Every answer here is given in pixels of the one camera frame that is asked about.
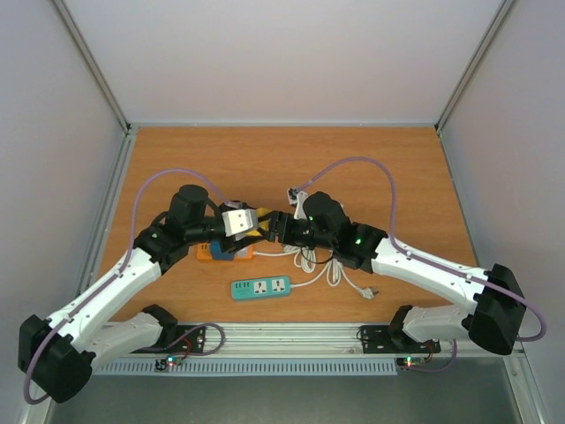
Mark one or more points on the small circuit board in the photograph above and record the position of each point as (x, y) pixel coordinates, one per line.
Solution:
(411, 361)
(168, 363)

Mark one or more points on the teal power strip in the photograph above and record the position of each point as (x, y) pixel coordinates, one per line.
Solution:
(260, 288)

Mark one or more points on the yellow plug adapter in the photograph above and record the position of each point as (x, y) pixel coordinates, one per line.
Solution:
(263, 215)

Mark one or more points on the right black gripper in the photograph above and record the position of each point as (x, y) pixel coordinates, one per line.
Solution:
(280, 223)

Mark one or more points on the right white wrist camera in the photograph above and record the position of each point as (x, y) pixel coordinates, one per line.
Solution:
(297, 199)

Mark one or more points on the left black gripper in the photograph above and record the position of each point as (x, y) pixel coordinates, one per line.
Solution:
(232, 245)

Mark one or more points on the orange power strip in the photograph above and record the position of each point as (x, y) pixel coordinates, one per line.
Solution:
(202, 253)

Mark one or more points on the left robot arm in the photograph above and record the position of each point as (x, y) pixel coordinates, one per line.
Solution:
(58, 354)

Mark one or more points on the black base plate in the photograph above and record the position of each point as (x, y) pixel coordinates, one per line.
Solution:
(378, 339)
(190, 340)

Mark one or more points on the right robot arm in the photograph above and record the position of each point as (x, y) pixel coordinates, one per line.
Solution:
(484, 307)

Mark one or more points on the grey slotted cable duct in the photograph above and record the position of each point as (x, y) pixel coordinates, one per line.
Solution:
(203, 367)

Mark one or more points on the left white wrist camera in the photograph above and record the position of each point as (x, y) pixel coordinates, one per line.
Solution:
(239, 221)

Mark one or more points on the blue cube socket adapter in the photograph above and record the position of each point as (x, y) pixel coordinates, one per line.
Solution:
(217, 254)

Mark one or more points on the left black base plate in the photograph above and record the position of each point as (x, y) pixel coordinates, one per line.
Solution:
(190, 340)

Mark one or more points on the left small circuit board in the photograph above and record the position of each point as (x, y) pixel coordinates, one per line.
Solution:
(168, 363)

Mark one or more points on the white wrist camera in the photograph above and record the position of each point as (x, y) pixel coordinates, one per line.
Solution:
(239, 221)
(297, 199)

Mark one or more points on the grey white plug adapter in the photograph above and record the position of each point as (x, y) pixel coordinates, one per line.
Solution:
(244, 253)

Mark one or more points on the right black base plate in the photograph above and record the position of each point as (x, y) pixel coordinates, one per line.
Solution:
(378, 339)

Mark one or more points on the aluminium front rail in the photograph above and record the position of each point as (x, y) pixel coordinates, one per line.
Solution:
(282, 338)

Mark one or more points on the right small circuit board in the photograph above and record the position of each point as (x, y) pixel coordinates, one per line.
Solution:
(411, 361)

